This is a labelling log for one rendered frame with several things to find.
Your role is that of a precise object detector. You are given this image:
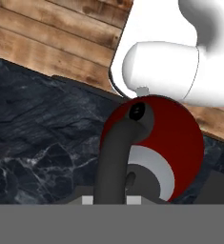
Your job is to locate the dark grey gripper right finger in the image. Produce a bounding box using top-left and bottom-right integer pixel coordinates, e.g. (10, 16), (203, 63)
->
(125, 190), (169, 205)

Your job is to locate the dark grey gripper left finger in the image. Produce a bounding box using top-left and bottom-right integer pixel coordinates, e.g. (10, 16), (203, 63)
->
(56, 186), (98, 205)

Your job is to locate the red kettle with grey handle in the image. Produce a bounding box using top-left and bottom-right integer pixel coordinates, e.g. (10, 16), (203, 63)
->
(92, 94), (206, 205)

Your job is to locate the white rounded object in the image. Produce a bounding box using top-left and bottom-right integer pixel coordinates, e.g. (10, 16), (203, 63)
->
(109, 0), (224, 109)

